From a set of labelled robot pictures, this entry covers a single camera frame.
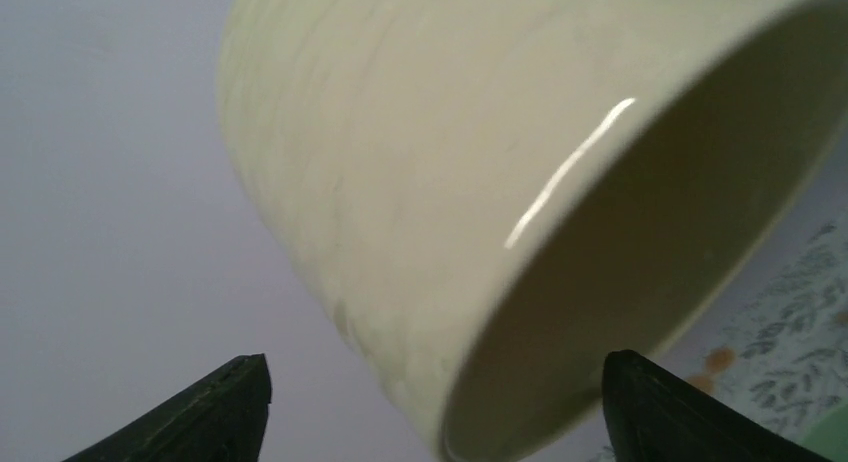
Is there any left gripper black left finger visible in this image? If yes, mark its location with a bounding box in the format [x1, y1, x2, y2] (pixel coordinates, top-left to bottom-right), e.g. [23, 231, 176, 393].
[66, 354, 272, 462]

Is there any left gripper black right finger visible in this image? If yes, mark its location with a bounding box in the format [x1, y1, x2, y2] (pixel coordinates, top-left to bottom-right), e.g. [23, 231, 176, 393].
[601, 350, 827, 462]

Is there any mint green cup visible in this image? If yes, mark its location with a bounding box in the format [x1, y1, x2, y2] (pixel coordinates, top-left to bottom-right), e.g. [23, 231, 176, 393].
[800, 404, 848, 462]

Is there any cream white mug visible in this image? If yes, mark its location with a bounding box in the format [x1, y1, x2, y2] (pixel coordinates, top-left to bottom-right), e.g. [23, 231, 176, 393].
[218, 0, 847, 461]

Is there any floral patterned table mat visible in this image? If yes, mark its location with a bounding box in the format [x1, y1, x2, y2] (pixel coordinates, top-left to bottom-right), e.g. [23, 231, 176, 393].
[589, 207, 848, 462]

